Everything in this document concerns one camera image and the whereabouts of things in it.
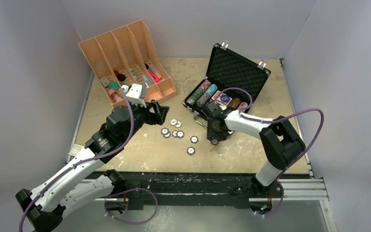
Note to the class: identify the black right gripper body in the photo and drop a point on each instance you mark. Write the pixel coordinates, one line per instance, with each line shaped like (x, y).
(214, 132)

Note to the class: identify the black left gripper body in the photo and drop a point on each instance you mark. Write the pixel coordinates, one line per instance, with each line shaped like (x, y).
(143, 115)

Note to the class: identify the blue small blind button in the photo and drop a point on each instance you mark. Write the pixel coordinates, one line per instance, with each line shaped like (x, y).
(225, 99)

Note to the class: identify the red 5 chip stack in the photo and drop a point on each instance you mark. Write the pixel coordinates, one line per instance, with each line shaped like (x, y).
(214, 142)

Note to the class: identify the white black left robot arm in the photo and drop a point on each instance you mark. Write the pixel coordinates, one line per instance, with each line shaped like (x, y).
(48, 204)

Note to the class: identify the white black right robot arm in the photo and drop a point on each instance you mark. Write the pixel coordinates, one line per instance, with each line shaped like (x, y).
(281, 142)

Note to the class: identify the red playing card deck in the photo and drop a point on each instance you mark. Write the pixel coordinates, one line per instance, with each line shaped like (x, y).
(216, 98)

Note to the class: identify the black orange chip row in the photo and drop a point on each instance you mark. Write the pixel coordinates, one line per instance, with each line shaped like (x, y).
(234, 103)

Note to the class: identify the pink highlighter marker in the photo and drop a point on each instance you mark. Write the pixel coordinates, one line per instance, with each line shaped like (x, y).
(156, 77)

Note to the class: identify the blue orange chip row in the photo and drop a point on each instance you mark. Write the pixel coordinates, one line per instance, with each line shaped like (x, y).
(206, 95)

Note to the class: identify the green round tape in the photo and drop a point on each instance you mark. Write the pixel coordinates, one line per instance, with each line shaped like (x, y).
(113, 85)

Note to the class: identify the black red round object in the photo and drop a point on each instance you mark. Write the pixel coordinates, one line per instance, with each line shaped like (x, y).
(120, 77)

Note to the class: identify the black poker chip case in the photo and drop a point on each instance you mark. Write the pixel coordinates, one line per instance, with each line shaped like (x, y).
(233, 74)

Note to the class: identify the peach desk organizer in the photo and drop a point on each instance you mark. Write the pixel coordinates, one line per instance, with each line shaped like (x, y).
(126, 49)

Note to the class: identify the small white red box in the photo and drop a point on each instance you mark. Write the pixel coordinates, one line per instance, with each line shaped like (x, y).
(75, 149)

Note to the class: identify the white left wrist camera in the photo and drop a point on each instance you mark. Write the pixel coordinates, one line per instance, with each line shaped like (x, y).
(135, 94)

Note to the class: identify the chrome case handle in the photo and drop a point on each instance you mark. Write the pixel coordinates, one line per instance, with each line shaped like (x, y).
(195, 118)

